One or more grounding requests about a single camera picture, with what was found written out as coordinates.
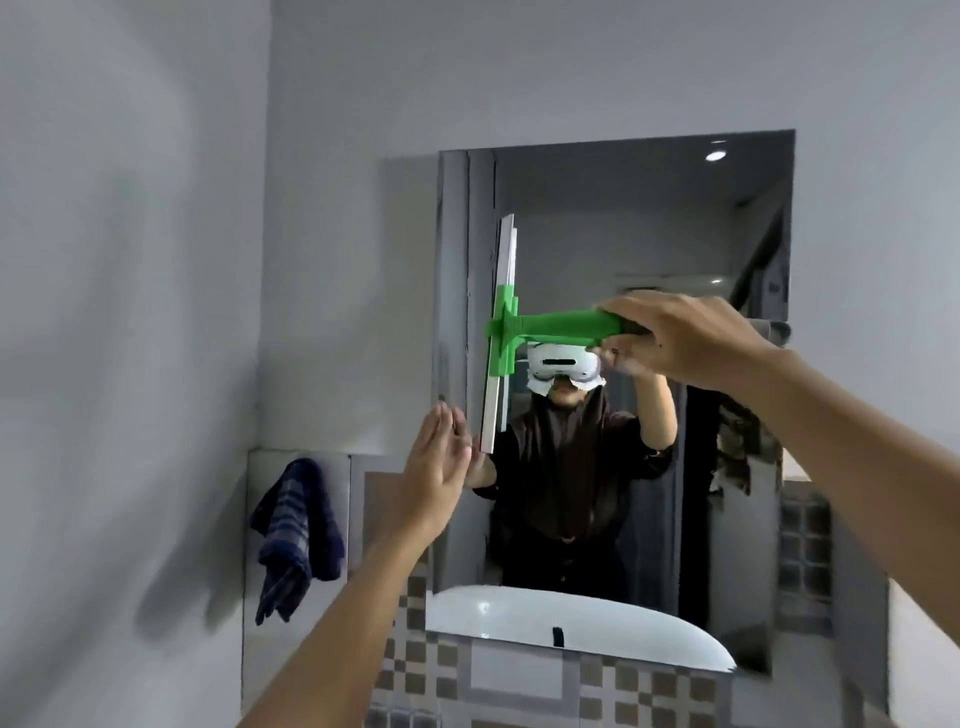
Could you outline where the person's left hand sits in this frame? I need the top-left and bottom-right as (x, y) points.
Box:
(402, 401), (475, 543)

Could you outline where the person's right hand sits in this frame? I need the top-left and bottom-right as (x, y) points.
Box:
(594, 290), (785, 393)

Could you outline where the green handled window squeegee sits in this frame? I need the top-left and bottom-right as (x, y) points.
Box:
(472, 213), (661, 456)

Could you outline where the person's left forearm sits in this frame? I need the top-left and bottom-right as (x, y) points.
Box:
(238, 525), (438, 728)

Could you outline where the person's right forearm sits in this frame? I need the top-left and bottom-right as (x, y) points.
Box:
(738, 348), (960, 646)

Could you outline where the blue checkered hanging towel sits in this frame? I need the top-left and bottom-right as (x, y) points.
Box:
(249, 457), (346, 627)

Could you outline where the rectangular wall mirror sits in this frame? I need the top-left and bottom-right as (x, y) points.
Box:
(424, 129), (796, 678)

